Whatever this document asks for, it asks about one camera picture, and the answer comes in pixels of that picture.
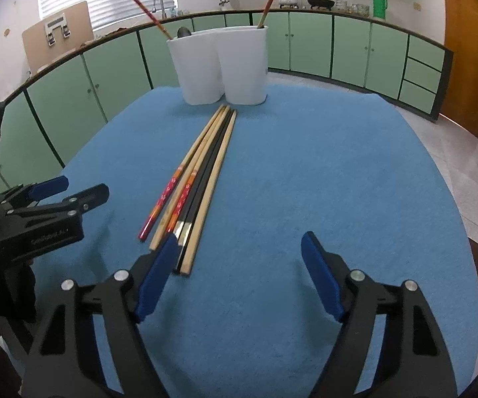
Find blue table mat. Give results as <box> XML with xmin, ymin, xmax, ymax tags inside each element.
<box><xmin>28</xmin><ymin>84</ymin><xmax>478</xmax><ymax>398</ymax></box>

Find white twin utensil holder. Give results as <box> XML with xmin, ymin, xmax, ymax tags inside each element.
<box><xmin>167</xmin><ymin>25</ymin><xmax>269</xmax><ymax>105</ymax></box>

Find black chopstick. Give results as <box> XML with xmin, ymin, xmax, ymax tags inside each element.
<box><xmin>173</xmin><ymin>109</ymin><xmax>235</xmax><ymax>273</ymax></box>
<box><xmin>177</xmin><ymin>110</ymin><xmax>237</xmax><ymax>275</ymax></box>

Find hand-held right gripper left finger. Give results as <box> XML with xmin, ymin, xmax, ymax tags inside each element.
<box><xmin>21</xmin><ymin>234</ymin><xmax>180</xmax><ymax>398</ymax></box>

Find glass jars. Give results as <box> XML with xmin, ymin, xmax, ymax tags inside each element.
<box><xmin>334</xmin><ymin>0</ymin><xmax>371</xmax><ymax>18</ymax></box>

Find green lower cabinets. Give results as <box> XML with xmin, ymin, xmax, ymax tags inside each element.
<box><xmin>0</xmin><ymin>10</ymin><xmax>454</xmax><ymax>193</ymax></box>

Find plain bamboo chopstick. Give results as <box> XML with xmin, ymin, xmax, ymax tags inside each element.
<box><xmin>149</xmin><ymin>106</ymin><xmax>231</xmax><ymax>251</ymax></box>
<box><xmin>180</xmin><ymin>110</ymin><xmax>239</xmax><ymax>276</ymax></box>

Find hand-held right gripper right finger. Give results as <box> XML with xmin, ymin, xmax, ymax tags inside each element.
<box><xmin>300</xmin><ymin>231</ymin><xmax>459</xmax><ymax>398</ymax></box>

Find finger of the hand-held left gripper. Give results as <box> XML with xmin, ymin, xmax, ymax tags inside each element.
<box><xmin>0</xmin><ymin>175</ymin><xmax>70</xmax><ymax>213</ymax></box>
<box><xmin>5</xmin><ymin>183</ymin><xmax>110</xmax><ymax>221</ymax></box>

